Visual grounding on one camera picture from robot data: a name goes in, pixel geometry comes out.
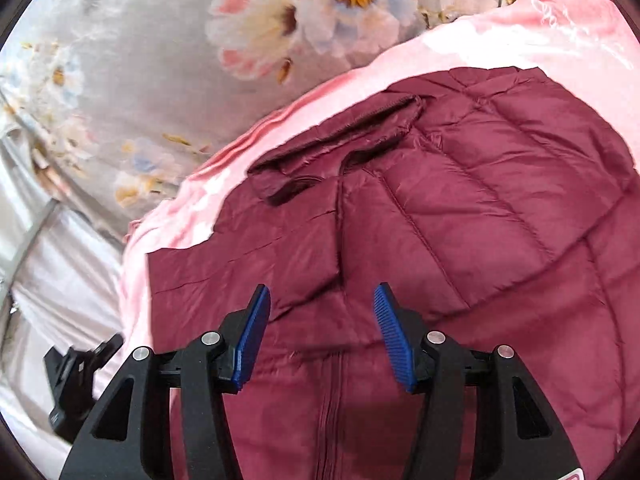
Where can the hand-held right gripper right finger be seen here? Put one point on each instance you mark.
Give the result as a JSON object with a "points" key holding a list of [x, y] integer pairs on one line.
{"points": [[392, 335]]}

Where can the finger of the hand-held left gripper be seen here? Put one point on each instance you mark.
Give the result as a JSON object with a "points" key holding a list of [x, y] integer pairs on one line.
{"points": [[107, 347]]}

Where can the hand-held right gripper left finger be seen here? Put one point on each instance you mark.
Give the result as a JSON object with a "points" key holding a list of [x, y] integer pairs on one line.
{"points": [[250, 340]]}

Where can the maroon puffer jacket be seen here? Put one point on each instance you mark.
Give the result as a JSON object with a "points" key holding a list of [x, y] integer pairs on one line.
{"points": [[475, 200]]}

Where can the pale satin cloth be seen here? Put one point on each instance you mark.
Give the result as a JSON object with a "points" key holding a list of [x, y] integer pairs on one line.
{"points": [[55, 285]]}

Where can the grey floral bedsheet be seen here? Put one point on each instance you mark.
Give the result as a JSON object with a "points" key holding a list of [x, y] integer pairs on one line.
{"points": [[150, 60]]}

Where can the pink printed blanket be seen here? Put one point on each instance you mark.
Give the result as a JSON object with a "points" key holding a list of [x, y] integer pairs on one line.
{"points": [[550, 35]]}

